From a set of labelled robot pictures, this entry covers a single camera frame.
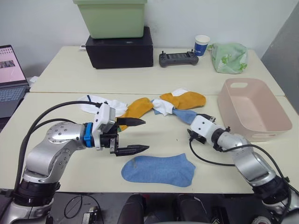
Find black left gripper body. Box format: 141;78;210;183
99;125;120;150

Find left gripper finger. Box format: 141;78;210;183
116;117;147;128
109;139;150;157

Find orange ribbed sock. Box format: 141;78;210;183
159;92;207;111
118;97;154;134

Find blue knit sock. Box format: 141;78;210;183
153;108;199;125
121;153;196;189

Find plain white sock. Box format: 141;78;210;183
151;87;189;117

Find white sock with blue stripe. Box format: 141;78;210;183
78;94;129;118

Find pink plastic basket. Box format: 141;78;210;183
217;78;293;143

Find dark rounded shape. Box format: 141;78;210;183
116;193;147;224
175;193;212;224

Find green patterned plastic bag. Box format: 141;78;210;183
207;42;249;75

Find grey handheld remote controller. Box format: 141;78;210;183
159;49;199;68

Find black rectangular box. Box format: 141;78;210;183
85;26;154;69

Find white and blue paper cup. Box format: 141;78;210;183
194;35;210;57

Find grey partition panel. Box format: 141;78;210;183
261;0;299;97

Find green plastic storage bin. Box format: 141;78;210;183
72;0;148;39

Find grey laptop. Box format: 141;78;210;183
0;45;31;119

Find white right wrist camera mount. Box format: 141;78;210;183
189;114;218;143

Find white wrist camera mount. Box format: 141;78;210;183
189;114;218;143
93;100;117;150

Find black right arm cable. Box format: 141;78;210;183
189;139;236;167
219;143;292;217

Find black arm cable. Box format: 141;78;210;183
219;143;292;217
14;119;78;191
189;139;236;167
29;100;105;140

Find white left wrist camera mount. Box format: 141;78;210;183
93;100;117;150

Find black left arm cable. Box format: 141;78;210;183
29;100;105;140
14;119;78;191

